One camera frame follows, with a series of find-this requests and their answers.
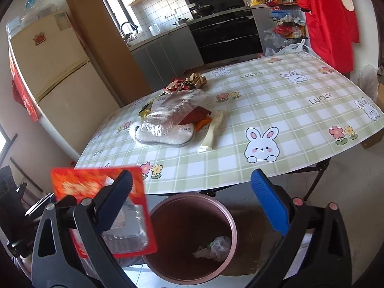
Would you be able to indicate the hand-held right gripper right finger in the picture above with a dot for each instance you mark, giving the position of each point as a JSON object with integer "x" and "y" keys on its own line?
{"x": 268, "y": 204}

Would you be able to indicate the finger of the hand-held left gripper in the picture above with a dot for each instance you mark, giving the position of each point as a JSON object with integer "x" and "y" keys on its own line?
{"x": 39, "y": 206}

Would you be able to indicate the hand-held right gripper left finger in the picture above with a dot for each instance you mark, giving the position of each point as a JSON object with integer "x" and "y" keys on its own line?
{"x": 115, "y": 198}

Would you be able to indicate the red blister card package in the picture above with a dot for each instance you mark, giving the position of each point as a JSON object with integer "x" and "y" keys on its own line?
{"x": 78, "y": 186}

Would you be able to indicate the brown round trash bin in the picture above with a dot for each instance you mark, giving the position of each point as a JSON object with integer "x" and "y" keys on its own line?
{"x": 180, "y": 216}

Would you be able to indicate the cream plastic scoop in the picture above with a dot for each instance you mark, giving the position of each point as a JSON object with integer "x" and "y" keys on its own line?
{"x": 214, "y": 126}

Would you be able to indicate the clear plastic packaging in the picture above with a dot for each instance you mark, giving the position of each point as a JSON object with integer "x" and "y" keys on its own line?
{"x": 171, "y": 111}

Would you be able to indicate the brown cardboard sheet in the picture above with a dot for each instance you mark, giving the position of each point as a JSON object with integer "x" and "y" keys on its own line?
{"x": 249, "y": 240}

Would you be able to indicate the person's grey trouser leg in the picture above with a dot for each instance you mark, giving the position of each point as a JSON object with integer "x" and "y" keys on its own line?
{"x": 132, "y": 262}

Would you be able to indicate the crumpled white plastic bag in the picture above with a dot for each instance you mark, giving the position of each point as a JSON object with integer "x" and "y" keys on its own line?
{"x": 214, "y": 246}

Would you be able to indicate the white fuzzy slipper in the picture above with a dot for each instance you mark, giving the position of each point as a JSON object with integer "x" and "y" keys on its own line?
{"x": 168, "y": 139}

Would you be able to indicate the small gold green wrapper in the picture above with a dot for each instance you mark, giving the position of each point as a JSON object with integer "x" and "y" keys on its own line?
{"x": 145, "y": 111}

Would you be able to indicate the red hanging banner cloth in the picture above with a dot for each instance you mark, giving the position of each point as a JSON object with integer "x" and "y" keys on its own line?
{"x": 24, "y": 96}

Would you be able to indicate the checked bunny print tablecloth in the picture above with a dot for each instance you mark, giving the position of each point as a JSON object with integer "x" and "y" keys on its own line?
{"x": 270, "y": 102}

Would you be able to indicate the orange snack packet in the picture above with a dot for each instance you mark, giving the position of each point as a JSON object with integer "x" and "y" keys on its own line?
{"x": 204, "y": 123}

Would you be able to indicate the red snack packet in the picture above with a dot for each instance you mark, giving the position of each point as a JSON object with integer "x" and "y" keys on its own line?
{"x": 196, "y": 114}

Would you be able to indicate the cream two-door fridge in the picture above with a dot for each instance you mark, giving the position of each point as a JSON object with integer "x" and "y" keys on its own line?
{"x": 60, "y": 75}

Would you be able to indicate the grey lower kitchen cabinets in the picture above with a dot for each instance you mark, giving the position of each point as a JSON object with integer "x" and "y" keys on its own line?
{"x": 168, "y": 57}

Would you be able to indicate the red fridge magnet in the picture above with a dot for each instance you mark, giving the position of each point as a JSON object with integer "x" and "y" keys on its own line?
{"x": 39, "y": 38}

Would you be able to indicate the white plastic shopping bag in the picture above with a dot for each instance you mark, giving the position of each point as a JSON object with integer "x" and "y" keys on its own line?
{"x": 292, "y": 49}

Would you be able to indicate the clear plastic bag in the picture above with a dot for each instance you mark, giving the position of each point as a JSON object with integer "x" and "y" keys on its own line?
{"x": 368, "y": 81}

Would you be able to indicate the wooden partition column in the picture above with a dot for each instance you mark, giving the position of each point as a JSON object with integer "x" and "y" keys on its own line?
{"x": 90, "y": 36}

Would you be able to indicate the black integrated stove oven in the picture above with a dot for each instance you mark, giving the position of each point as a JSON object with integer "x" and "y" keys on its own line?
{"x": 228, "y": 39}

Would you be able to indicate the black kitchen faucet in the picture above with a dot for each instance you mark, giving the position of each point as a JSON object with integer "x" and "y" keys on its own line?
{"x": 127, "y": 27}

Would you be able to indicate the white kettle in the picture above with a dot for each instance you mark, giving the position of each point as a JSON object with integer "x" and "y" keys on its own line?
{"x": 154, "y": 30}

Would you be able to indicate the paper note on fridge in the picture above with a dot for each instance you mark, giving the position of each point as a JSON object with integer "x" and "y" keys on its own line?
{"x": 62, "y": 21}

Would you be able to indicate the clear plastic bags bundle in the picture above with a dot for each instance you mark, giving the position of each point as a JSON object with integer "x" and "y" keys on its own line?
{"x": 33, "y": 9}

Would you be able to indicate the steel pot with lid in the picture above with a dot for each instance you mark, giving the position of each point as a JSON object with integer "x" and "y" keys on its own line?
{"x": 180, "y": 22}

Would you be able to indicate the kitchen window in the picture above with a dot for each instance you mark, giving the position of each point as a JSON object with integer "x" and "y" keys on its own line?
{"x": 117, "y": 9}

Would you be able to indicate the red hanging garment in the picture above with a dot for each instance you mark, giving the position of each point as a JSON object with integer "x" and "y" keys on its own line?
{"x": 327, "y": 24}

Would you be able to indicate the black wok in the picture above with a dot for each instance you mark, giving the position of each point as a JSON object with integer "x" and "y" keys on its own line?
{"x": 201, "y": 10}

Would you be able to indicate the dark side window frame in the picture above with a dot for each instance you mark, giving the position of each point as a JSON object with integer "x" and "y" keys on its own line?
{"x": 10, "y": 147}

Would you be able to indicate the black folding table frame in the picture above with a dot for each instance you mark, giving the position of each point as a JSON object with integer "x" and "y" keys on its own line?
{"x": 316, "y": 177}

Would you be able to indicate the white wall sockets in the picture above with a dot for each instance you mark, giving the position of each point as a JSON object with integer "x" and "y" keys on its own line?
{"x": 169, "y": 13}

